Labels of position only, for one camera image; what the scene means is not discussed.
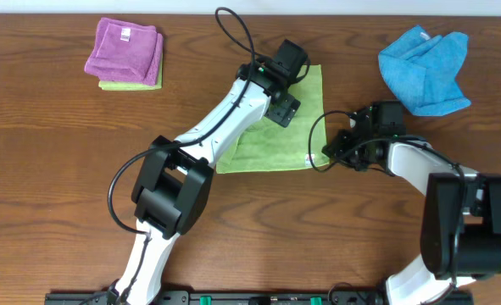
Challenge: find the green microfiber cloth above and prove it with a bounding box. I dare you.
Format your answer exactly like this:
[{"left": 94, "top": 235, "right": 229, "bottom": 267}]
[{"left": 216, "top": 65, "right": 329, "bottom": 174}]

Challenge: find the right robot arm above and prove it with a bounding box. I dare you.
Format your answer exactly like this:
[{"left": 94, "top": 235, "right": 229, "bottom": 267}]
[{"left": 322, "top": 106, "right": 501, "bottom": 304}]

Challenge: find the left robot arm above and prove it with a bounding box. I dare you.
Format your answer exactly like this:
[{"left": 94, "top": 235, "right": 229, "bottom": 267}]
[{"left": 106, "top": 58, "right": 309, "bottom": 305}]

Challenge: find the blue crumpled cloth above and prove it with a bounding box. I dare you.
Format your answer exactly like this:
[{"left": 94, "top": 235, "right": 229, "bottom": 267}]
[{"left": 378, "top": 25, "right": 471, "bottom": 117}]

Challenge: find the purple folded cloth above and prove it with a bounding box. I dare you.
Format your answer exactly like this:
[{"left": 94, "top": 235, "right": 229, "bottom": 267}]
[{"left": 84, "top": 17, "right": 164, "bottom": 86}]

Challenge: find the light green folded cloth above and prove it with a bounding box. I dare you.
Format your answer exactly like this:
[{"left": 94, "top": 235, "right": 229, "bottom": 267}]
[{"left": 98, "top": 63, "right": 163, "bottom": 92}]

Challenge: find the right black cable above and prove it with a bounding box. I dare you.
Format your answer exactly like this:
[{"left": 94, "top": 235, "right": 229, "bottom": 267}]
[{"left": 308, "top": 109, "right": 467, "bottom": 293}]

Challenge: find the black cable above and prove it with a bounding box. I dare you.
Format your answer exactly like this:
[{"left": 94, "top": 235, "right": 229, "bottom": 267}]
[
  {"left": 308, "top": 109, "right": 467, "bottom": 293},
  {"left": 107, "top": 6, "right": 311, "bottom": 238}
]

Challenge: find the left black cable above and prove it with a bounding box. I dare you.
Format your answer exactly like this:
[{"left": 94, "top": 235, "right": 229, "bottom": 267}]
[{"left": 107, "top": 6, "right": 311, "bottom": 238}]

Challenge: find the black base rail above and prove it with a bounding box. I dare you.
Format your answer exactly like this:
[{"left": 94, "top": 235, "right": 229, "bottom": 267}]
[{"left": 44, "top": 290, "right": 475, "bottom": 305}]

